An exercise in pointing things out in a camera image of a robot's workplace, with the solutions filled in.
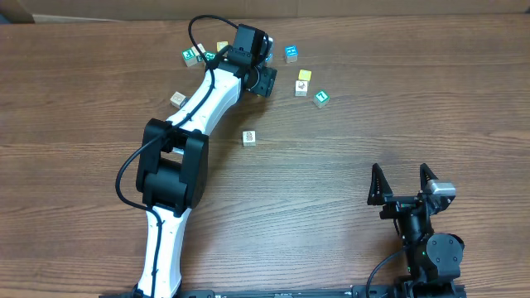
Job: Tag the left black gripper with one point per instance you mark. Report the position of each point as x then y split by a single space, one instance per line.
265 79

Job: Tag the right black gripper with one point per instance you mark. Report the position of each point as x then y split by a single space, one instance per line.
381 194

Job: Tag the white block owl picture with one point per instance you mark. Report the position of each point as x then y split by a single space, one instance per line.
249 138

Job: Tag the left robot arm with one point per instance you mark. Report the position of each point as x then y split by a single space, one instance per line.
173 157

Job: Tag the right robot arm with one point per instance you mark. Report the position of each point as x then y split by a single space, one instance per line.
433 259

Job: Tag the white block red picture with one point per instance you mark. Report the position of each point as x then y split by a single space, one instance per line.
301 88

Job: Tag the blue picture block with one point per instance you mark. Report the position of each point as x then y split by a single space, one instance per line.
291 54

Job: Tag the yellow block right side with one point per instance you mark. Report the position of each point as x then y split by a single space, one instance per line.
305 75

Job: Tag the yellow block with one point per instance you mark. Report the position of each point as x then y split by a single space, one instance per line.
220 45
305 75

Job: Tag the yellow top block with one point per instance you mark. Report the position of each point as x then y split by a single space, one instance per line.
220 45

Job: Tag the green letter block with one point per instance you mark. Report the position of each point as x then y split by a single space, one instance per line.
209 55

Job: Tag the green number seven block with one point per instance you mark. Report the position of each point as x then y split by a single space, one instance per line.
321 99

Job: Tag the plain white lettered block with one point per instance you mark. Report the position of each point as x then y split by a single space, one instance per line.
198 49

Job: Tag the green wheelchair symbol block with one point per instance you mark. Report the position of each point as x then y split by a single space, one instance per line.
189 57

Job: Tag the cardboard backboard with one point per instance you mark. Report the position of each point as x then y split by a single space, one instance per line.
127 10

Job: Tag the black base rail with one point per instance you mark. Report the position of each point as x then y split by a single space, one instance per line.
352 292

